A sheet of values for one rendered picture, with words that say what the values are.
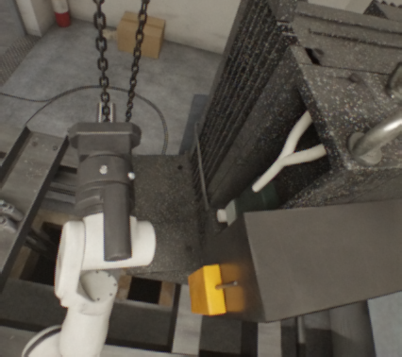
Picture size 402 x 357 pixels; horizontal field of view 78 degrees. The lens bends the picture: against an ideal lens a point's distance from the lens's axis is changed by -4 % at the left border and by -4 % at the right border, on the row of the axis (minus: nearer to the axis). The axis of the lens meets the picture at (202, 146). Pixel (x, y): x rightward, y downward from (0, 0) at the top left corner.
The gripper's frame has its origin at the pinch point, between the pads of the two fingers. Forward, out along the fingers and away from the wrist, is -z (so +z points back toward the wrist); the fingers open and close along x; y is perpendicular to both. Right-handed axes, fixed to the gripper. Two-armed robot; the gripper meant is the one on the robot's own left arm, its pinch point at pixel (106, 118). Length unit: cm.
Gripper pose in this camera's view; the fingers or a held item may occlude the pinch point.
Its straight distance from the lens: 51.5
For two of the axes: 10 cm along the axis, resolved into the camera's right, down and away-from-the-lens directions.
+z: 1.9, 8.3, -5.2
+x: -9.5, 0.3, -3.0
